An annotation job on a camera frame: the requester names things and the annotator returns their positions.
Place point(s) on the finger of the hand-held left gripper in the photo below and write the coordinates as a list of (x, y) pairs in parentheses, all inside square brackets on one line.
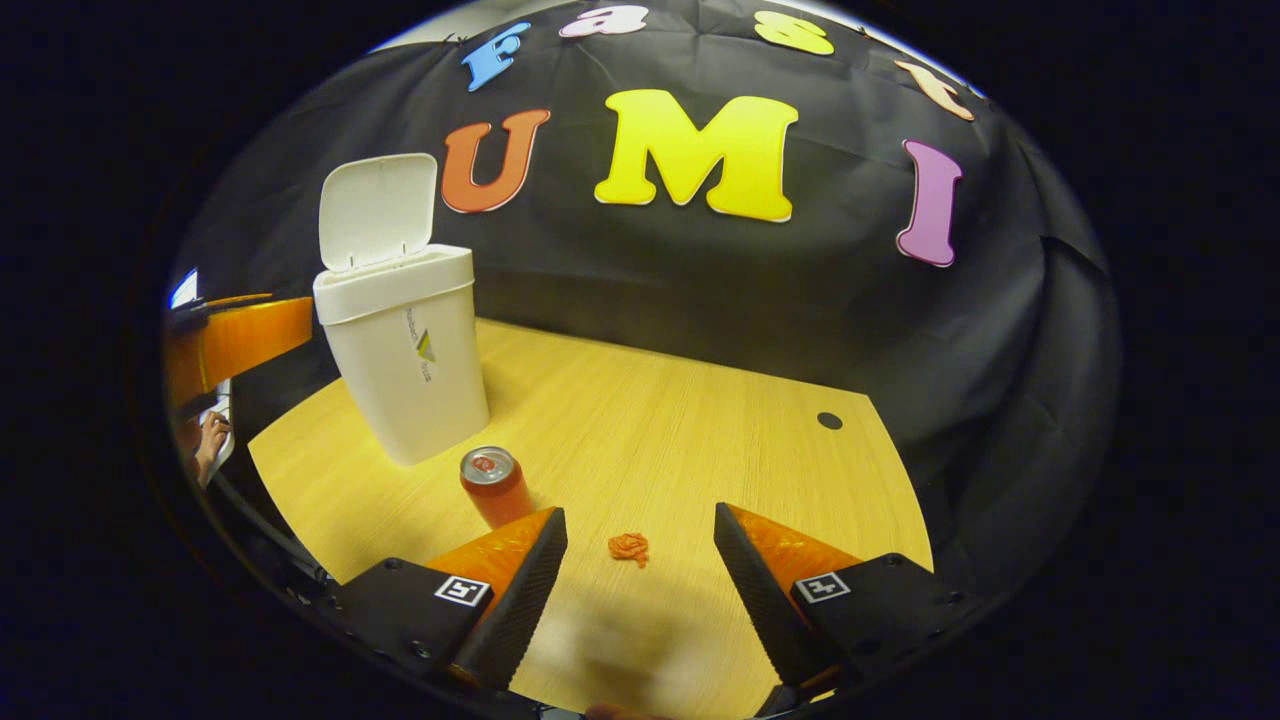
[(240, 345)]

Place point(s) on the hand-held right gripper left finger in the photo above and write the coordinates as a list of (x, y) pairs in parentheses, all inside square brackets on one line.
[(520, 600)]

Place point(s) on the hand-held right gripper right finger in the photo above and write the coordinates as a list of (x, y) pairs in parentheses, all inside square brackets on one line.
[(760, 600)]

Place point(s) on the red pop can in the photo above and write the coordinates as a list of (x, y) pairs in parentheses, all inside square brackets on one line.
[(495, 495)]

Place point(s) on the orange paper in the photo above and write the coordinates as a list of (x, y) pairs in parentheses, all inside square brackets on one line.
[(628, 546)]

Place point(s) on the white desktop garbage bin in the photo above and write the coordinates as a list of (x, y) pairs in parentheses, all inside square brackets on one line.
[(400, 380)]

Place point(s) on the wooden desktop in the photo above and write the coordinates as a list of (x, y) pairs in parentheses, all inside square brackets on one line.
[(650, 430)]

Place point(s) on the computer monitor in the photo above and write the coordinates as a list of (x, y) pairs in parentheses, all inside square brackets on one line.
[(183, 288)]

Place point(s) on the round black desk grommet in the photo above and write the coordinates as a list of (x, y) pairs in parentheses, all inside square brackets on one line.
[(829, 420)]

